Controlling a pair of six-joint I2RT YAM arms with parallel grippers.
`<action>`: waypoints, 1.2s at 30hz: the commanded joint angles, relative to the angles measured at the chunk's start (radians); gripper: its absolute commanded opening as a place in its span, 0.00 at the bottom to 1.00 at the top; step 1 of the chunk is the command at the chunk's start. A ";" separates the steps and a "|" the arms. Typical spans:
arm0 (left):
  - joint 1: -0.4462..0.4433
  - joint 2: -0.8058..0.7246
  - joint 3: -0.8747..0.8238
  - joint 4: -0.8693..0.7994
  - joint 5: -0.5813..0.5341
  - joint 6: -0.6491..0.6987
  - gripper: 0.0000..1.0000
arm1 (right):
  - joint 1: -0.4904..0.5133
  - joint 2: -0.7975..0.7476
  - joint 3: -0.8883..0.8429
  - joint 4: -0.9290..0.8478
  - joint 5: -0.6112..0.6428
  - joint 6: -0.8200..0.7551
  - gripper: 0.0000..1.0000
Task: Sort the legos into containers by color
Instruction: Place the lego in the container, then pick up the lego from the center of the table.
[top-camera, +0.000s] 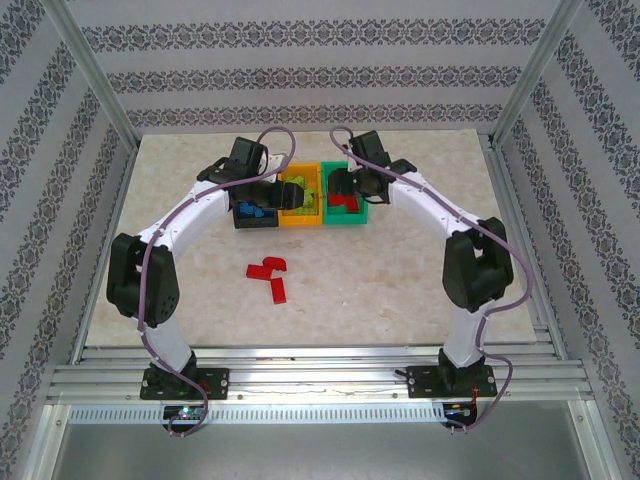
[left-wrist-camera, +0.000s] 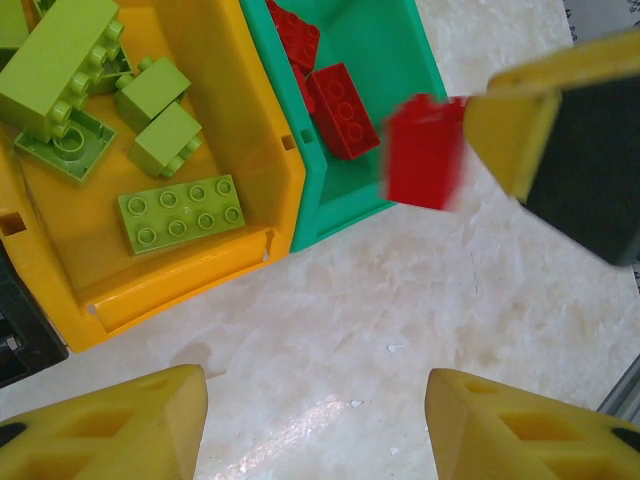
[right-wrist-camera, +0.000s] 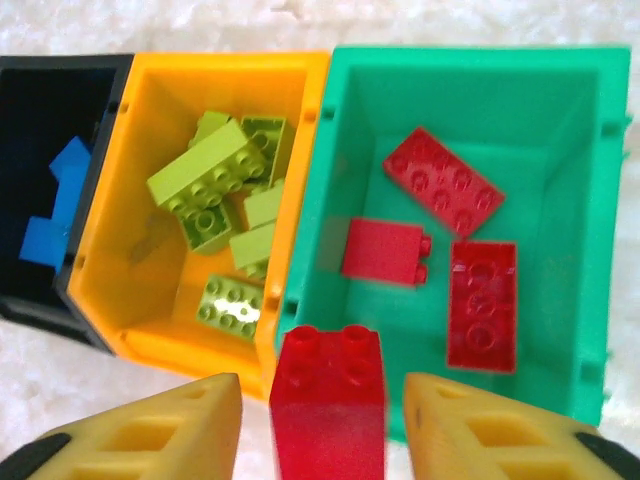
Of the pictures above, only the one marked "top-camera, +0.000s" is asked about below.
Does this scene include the green plastic bin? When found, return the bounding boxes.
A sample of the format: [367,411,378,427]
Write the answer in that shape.
[319,159,370,227]

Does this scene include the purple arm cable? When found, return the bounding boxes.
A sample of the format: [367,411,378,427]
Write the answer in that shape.
[329,125,534,436]
[138,125,297,439]

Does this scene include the yellow plastic bin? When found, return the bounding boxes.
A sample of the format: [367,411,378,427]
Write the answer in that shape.
[277,163,324,229]

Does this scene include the aluminium frame post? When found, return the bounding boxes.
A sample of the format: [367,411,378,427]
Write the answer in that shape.
[42,0,140,151]
[489,0,586,149]

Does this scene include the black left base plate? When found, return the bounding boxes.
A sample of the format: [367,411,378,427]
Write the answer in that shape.
[141,366,230,402]

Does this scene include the aluminium side rail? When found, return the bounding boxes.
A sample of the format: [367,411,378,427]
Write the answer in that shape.
[482,134,569,361]
[69,144,139,364]

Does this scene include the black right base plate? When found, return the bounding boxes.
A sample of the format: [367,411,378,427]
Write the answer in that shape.
[406,363,497,400]

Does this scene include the left controller board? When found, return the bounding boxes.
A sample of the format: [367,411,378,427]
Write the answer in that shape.
[162,404,206,421]

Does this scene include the grey metal panel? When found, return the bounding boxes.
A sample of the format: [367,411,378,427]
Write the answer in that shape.
[47,422,609,480]

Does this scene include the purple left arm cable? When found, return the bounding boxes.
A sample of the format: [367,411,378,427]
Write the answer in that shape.
[138,125,297,439]

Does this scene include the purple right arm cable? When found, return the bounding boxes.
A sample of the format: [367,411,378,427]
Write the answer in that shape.
[329,125,534,436]

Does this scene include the perforated metal strip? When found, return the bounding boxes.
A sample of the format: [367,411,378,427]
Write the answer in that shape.
[67,404,449,425]

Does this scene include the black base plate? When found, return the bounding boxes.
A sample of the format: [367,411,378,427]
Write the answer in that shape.
[406,363,497,400]
[141,366,230,402]

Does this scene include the black plastic bin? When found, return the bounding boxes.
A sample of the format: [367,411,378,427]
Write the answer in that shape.
[231,192,282,230]

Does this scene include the aluminium mounting rail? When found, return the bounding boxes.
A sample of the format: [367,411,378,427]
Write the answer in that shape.
[47,343,596,407]

